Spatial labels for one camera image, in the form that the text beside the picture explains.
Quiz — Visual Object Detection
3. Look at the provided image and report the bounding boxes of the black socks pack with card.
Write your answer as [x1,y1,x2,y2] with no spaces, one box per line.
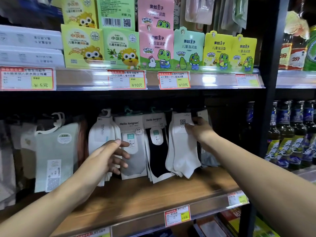
[143,113,177,184]

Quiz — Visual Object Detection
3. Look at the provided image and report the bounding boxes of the person's left hand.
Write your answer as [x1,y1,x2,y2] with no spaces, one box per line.
[83,139,131,190]

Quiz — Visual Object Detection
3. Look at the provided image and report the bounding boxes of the light grey hanging socks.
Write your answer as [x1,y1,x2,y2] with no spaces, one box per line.
[0,120,17,211]

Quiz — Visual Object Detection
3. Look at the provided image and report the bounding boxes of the clear shelf price rail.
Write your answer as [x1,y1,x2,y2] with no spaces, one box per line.
[0,66,266,92]

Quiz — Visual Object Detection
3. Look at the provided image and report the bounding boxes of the person's left forearm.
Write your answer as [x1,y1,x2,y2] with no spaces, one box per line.
[0,168,99,237]

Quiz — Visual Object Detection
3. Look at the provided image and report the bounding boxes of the dark beer bottle blue label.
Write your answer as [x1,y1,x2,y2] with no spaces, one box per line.
[276,101,293,169]
[288,100,307,171]
[265,101,281,164]
[300,100,316,169]

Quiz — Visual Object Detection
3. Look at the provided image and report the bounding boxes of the clear hanging pack green item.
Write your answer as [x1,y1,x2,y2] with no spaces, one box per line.
[220,0,249,35]

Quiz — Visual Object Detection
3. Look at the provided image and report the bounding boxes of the person's right hand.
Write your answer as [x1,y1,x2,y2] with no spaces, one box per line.
[184,117,221,147]

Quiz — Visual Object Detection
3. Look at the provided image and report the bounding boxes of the green cream pack with barcode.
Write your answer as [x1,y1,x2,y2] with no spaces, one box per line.
[96,0,136,31]

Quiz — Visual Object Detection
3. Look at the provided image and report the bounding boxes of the green bottle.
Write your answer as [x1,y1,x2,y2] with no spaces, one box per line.
[303,25,316,72]

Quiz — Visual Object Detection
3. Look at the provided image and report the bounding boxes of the black shelf upright post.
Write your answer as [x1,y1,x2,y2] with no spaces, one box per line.
[244,0,290,237]

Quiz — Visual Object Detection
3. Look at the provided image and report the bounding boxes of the yellow-green raccoon cream pack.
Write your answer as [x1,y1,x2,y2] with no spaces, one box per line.
[61,24,106,68]
[61,0,98,29]

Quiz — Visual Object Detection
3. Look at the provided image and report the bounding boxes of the green raccoon cream pack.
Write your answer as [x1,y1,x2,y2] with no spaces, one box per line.
[102,28,141,70]

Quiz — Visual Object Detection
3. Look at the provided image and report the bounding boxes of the liquor bottle red label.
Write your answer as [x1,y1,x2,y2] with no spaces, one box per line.
[279,34,293,70]

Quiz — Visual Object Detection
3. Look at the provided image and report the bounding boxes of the brown hanging socks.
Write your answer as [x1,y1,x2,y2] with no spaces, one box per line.
[77,119,89,169]

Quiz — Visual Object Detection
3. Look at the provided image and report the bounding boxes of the beige hanging socks pack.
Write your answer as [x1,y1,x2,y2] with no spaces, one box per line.
[10,122,38,181]

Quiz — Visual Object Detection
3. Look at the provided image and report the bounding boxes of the white sock label card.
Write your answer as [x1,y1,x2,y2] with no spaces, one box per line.
[197,109,209,127]

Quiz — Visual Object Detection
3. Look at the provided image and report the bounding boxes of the white socks with grey hook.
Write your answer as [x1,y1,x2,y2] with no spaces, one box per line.
[88,109,122,187]

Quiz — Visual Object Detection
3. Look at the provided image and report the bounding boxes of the grey socks bundle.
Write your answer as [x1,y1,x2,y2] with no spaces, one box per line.
[200,142,221,168]

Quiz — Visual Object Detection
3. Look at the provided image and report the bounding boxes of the liquor bottle yellow wrapped top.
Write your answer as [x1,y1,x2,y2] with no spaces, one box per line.
[284,10,310,71]

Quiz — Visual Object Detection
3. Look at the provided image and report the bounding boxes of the yellow green packet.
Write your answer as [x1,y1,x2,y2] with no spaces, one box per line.
[228,215,280,237]

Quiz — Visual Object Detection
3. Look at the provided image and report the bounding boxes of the white ankle socks pair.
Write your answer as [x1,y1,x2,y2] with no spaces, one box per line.
[165,112,202,179]

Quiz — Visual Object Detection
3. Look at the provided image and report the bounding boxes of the pale green socks white hanger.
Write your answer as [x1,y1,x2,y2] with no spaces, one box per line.
[34,112,80,193]

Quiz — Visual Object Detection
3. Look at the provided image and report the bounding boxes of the red-framed price tag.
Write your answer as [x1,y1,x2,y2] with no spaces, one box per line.
[74,227,111,237]
[108,69,146,90]
[227,191,249,208]
[0,66,55,91]
[235,74,260,88]
[158,71,191,90]
[164,205,192,227]

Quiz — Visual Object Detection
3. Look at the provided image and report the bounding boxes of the yellow frog cream pack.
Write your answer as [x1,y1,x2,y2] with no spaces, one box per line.
[230,34,258,73]
[203,30,234,72]

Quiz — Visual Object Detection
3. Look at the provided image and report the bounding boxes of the white flat box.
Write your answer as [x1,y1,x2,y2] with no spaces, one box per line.
[0,24,64,50]
[0,45,66,68]

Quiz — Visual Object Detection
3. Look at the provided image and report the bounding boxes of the person's right forearm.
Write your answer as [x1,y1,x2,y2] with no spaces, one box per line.
[201,135,316,237]

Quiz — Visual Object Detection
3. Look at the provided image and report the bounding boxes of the pink frog cream pack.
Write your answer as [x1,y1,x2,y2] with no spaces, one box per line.
[139,27,175,71]
[137,0,175,32]

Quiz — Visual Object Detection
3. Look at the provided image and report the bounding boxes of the clear hanging blister pack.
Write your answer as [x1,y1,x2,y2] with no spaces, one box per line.
[185,0,215,25]

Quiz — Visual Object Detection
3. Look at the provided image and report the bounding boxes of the teal frog cream pack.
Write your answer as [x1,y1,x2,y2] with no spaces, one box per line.
[173,26,205,71]

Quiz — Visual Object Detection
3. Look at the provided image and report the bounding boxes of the grey socks pack with card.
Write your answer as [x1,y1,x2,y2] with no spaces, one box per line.
[114,115,148,181]

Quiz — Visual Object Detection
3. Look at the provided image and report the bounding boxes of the wooden shelf board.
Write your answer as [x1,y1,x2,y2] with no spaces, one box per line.
[0,166,250,237]

